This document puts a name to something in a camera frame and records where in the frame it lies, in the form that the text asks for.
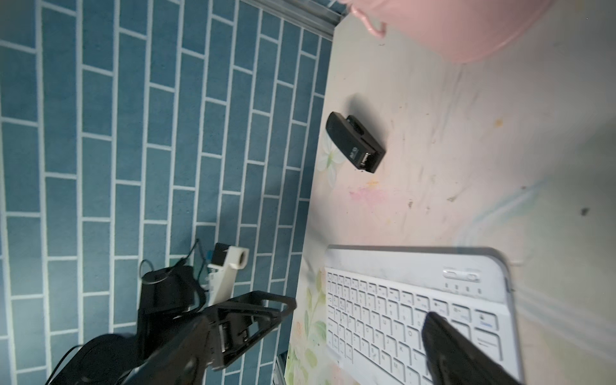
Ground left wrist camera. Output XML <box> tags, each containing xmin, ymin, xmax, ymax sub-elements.
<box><xmin>207</xmin><ymin>243</ymin><xmax>250</xmax><ymax>306</ymax></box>

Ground white keyboard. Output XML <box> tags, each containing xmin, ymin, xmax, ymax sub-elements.
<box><xmin>324</xmin><ymin>245</ymin><xmax>525</xmax><ymax>384</ymax></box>

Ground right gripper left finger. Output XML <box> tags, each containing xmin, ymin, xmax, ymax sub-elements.
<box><xmin>123</xmin><ymin>316</ymin><xmax>212</xmax><ymax>384</ymax></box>

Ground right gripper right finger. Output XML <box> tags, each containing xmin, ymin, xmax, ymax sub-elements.
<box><xmin>421</xmin><ymin>312</ymin><xmax>520</xmax><ymax>385</ymax></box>

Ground pink pencil cup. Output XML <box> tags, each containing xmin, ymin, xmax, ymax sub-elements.
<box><xmin>343</xmin><ymin>0</ymin><xmax>553</xmax><ymax>64</ymax></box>

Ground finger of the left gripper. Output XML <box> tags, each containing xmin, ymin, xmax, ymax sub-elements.
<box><xmin>211</xmin><ymin>312</ymin><xmax>295</xmax><ymax>372</ymax></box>
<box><xmin>211</xmin><ymin>290</ymin><xmax>297</xmax><ymax>327</ymax></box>

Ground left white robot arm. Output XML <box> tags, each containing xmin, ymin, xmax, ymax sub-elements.
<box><xmin>47</xmin><ymin>263</ymin><xmax>297</xmax><ymax>384</ymax></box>

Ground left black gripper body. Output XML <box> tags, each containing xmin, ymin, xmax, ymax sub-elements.
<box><xmin>203</xmin><ymin>305</ymin><xmax>255</xmax><ymax>371</ymax></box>

